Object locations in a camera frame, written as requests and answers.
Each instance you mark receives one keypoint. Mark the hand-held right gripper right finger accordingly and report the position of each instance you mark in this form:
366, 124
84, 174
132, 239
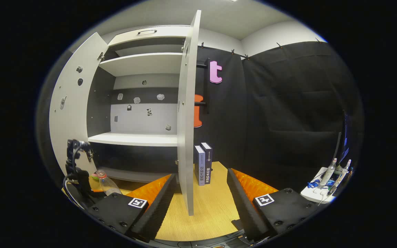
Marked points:
241, 206

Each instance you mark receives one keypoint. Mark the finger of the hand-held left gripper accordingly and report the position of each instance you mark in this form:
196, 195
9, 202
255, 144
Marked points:
97, 195

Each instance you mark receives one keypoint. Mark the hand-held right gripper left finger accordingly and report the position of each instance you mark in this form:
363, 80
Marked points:
157, 210

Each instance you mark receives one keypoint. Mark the clear plastic water bottle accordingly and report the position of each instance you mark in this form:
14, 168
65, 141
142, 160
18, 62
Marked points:
110, 187

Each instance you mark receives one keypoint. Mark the white cabinet door phone sticker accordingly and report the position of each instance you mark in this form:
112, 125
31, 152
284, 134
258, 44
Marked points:
71, 131

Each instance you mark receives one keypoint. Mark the white cabinet door black cat sticker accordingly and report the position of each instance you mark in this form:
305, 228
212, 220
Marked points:
186, 137

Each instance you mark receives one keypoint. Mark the small pink item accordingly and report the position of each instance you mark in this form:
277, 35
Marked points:
95, 176

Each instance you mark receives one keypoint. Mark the dark purple book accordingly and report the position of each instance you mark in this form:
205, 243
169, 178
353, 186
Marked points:
208, 162

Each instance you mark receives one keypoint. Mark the light purple book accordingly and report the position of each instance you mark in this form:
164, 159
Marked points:
200, 165

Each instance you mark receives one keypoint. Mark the blue item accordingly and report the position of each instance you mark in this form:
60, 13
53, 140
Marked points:
312, 184

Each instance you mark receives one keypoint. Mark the tall clear bottle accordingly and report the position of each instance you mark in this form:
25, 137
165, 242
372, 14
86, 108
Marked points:
327, 174

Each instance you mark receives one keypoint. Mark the black backdrop cloth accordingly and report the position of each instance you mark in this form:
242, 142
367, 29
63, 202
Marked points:
288, 120

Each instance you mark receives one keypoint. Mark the slim clear bottle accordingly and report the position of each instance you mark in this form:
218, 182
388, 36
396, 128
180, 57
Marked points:
344, 170

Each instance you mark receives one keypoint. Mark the white and grey cabinet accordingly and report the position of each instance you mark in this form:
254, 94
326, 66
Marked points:
140, 63

